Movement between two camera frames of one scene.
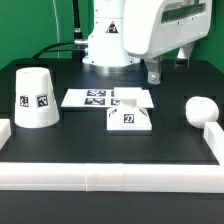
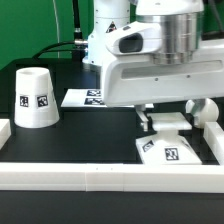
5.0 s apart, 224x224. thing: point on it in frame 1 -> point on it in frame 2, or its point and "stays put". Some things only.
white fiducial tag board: x=105 y=98 stays put
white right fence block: x=214 y=137 stays put
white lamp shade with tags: x=35 y=99 stays put
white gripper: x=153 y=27 -> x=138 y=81
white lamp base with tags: x=127 y=116 -> x=166 y=146
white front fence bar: x=113 y=177 stays put
